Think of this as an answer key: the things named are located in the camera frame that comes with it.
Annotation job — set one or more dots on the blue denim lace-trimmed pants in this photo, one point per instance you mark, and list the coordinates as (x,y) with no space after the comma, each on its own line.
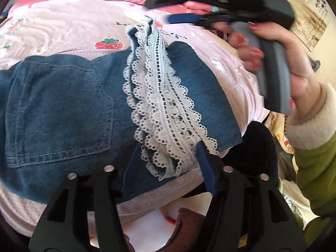
(143,109)

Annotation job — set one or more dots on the green sleeve fleece cuff forearm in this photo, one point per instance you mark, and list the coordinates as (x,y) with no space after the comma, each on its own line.
(314,151)

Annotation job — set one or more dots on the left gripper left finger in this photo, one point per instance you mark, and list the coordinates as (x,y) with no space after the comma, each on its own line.
(82,215)

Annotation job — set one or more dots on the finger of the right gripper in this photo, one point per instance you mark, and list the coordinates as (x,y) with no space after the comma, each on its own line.
(196,19)
(154,4)

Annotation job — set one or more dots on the pink strawberry print bedsheet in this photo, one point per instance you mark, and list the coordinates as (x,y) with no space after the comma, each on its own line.
(94,28)

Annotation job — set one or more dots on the floral wall picture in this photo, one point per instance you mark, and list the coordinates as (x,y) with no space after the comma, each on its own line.
(311,20)

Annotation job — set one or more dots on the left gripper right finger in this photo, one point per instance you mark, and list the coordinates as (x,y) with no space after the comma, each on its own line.
(245,213)

